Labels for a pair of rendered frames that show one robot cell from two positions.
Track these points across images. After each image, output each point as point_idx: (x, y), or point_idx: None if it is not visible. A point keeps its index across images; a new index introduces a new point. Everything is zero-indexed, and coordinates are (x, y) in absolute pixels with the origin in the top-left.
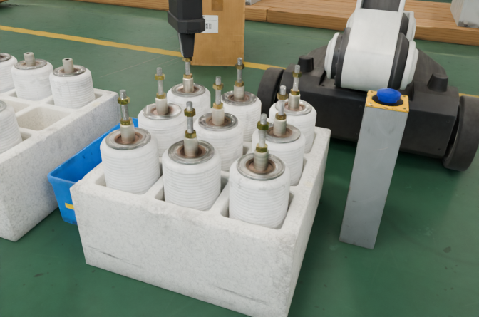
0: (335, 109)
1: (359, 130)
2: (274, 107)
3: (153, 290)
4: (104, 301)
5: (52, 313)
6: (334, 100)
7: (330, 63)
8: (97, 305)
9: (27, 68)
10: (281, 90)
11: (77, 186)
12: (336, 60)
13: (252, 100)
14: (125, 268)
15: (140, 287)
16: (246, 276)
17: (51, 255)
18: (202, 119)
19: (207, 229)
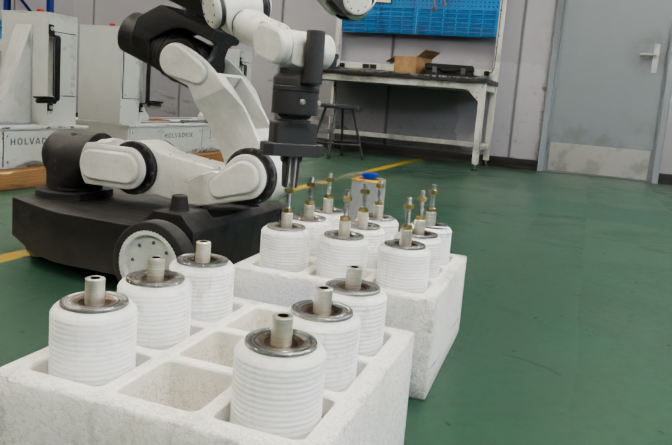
0: (229, 237)
1: (242, 250)
2: (326, 214)
3: (445, 370)
4: (465, 389)
5: (489, 410)
6: (228, 227)
7: (266, 180)
8: (471, 392)
9: (182, 277)
10: (382, 181)
11: (432, 298)
12: (268, 176)
13: (314, 215)
14: (435, 370)
15: (443, 375)
16: (458, 301)
17: (417, 420)
18: (360, 227)
19: (457, 273)
